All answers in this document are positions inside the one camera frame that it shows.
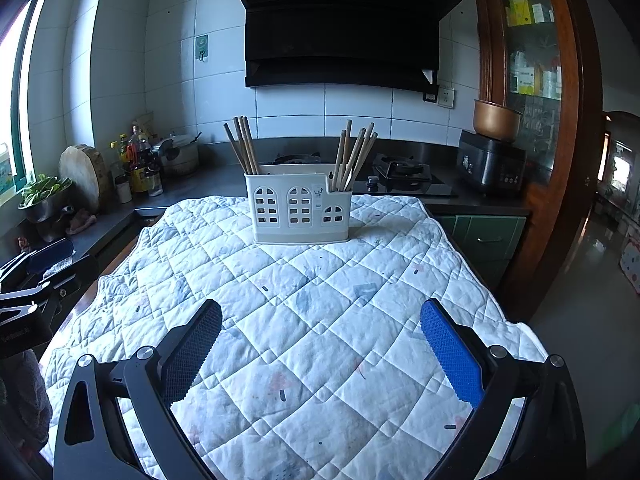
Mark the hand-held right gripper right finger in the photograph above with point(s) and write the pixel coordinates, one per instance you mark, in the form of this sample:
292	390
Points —
450	350

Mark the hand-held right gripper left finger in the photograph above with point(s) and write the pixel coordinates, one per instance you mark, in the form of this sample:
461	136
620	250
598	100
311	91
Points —
192	350

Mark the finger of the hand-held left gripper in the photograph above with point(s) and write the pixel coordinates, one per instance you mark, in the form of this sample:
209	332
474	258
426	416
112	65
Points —
50	256
75	280

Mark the white plastic chopstick holder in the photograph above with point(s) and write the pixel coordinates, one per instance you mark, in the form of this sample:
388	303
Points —
300	227

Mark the bunch of wooden chopsticks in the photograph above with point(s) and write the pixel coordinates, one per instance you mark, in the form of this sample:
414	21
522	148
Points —
247	145

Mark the person's left forearm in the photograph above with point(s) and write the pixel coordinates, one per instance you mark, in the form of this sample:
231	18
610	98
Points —
25	400

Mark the steel bowl of green vegetables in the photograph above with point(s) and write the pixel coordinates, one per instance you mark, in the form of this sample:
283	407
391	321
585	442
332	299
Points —
42	205

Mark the round wooden cutting board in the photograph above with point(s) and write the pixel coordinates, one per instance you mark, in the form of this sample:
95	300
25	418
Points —
82	175

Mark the small white jar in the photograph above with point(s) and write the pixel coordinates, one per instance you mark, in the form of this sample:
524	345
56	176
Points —
123	190

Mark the green lower cabinet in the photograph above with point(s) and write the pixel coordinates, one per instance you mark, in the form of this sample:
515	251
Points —
480	245

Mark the white quilted blanket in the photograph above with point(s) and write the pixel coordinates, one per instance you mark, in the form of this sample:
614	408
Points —
310	310

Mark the small glass jar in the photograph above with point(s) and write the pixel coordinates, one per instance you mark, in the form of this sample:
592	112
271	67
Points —
155	182

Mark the large clear oil bottle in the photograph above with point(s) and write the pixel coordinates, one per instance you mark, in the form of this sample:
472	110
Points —
138	160

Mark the yellow-capped bottle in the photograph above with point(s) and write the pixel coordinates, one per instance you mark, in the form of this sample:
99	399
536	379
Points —
123	147

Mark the steel pot with lid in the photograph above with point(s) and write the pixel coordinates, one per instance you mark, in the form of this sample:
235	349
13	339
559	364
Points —
180	157

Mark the black gas stove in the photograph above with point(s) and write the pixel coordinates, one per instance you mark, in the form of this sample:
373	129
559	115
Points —
405	175

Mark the black rice cooker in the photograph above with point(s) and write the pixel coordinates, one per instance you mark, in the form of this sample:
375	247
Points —
492	170

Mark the white patterned board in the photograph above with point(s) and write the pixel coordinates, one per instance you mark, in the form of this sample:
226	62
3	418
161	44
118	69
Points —
631	265

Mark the wooden glass-door cabinet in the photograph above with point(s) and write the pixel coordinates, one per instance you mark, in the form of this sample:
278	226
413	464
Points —
577	160

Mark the copper inner pot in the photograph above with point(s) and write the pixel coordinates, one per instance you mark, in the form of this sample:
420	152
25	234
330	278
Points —
497	122

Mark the boxes on cabinet shelves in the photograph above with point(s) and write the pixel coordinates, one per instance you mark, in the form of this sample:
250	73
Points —
525	80

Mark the black range hood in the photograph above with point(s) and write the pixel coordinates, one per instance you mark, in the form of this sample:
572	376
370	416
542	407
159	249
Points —
345	35

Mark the window with green frame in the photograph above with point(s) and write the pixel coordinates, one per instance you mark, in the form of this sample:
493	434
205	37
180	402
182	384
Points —
12	110

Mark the white wall outlet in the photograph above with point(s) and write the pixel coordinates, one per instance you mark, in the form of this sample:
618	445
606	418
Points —
446	98

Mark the green wall hook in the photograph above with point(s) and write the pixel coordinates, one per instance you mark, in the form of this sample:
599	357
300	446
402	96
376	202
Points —
201	46

